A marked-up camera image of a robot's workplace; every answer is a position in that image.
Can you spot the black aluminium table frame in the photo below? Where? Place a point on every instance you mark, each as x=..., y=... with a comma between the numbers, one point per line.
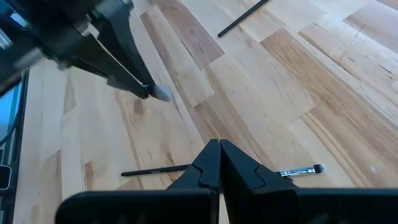
x=19, y=124

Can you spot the thin black makeup brush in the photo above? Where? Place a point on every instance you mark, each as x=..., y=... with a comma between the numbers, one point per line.
x=155, y=170

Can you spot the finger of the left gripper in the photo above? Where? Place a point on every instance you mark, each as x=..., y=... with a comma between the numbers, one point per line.
x=124, y=31
x=102, y=59

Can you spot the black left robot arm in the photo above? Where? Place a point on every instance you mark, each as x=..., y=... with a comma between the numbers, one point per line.
x=9, y=74

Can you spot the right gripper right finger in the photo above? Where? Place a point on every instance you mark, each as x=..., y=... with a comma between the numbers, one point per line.
x=248, y=202

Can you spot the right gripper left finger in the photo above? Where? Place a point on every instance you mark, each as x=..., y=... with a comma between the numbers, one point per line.
x=186, y=205

